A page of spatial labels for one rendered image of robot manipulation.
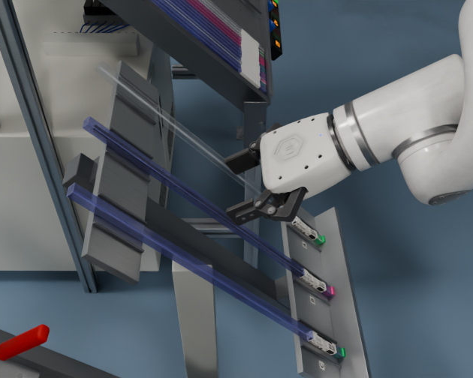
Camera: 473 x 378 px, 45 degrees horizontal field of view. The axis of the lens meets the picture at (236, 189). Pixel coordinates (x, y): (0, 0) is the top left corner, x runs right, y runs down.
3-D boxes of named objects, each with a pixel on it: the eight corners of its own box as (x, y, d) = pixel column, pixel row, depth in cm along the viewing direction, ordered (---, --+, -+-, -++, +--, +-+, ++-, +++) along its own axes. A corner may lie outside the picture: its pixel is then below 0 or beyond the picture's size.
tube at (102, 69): (317, 239, 104) (323, 236, 103) (318, 245, 103) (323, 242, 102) (96, 65, 75) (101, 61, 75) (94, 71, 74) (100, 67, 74)
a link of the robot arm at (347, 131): (346, 85, 70) (323, 96, 71) (359, 133, 64) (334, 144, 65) (371, 129, 76) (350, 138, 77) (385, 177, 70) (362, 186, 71)
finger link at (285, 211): (305, 160, 72) (266, 175, 74) (310, 208, 66) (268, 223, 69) (309, 166, 72) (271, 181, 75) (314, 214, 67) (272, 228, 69)
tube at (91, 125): (326, 290, 96) (332, 287, 96) (327, 297, 95) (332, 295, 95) (83, 120, 68) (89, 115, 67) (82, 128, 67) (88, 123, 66)
